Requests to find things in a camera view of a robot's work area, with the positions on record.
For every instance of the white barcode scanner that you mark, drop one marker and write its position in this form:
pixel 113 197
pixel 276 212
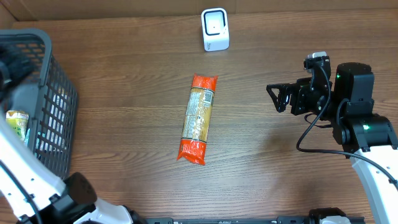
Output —
pixel 215 29

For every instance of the orange spaghetti pasta packet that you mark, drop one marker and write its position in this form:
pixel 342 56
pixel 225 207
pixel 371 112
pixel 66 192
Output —
pixel 196 125

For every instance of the white tube with gold cap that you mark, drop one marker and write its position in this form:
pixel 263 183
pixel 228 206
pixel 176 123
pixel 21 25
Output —
pixel 52 135

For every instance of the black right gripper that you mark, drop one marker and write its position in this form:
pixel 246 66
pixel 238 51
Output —
pixel 297 91

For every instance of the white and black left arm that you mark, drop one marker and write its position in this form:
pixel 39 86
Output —
pixel 36 195

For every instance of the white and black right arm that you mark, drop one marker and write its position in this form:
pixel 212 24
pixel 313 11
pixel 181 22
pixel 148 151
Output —
pixel 368 140

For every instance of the grey plastic shopping basket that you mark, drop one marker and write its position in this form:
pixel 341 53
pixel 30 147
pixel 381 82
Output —
pixel 47 95

